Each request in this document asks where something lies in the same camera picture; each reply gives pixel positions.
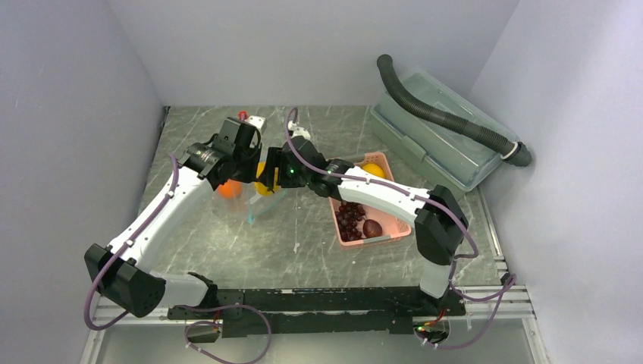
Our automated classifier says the yellow bell pepper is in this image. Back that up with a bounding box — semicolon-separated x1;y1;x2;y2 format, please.
254;161;280;196

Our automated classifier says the clear zip top bag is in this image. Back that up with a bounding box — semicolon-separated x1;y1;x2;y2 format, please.
215;182;286;224

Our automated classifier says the orange fruit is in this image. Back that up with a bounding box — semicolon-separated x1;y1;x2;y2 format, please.
216;180;243;199

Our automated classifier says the yellow mango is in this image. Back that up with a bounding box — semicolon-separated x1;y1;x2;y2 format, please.
361;163;387;179

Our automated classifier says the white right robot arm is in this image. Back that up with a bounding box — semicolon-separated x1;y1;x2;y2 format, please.
257;136;469;315

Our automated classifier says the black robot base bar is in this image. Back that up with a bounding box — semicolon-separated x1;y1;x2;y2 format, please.
168;287;466;338

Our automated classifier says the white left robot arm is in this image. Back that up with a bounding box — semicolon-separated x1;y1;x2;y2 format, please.
84;115;266;319

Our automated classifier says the dark purple grape bunch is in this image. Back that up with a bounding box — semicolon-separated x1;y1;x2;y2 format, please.
334;201;366;242

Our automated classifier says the dark red round fruit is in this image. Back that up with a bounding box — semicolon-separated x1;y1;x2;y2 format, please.
362;219;383;238

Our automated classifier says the pink perforated plastic basket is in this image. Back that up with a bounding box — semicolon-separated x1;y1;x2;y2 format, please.
329;152;412;248

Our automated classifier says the green lidded storage box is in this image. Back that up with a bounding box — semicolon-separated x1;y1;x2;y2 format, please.
371;68;518;199

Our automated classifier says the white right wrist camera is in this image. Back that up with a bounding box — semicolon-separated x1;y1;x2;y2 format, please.
287;121;311;140

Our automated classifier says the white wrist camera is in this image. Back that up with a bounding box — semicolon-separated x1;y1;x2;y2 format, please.
237;111;267;133
287;121;311;140

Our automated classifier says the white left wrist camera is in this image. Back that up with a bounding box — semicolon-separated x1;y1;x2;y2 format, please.
237;111;267;133

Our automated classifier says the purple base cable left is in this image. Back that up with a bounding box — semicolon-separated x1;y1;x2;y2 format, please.
183;301;275;364

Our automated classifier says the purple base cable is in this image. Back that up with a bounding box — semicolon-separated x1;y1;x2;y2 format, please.
415;273;519;352
183;301;275;364

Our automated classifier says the dark corrugated hose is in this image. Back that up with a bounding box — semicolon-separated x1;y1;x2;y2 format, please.
376;54;534;169

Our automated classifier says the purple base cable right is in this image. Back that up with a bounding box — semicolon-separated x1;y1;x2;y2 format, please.
415;273;519;352

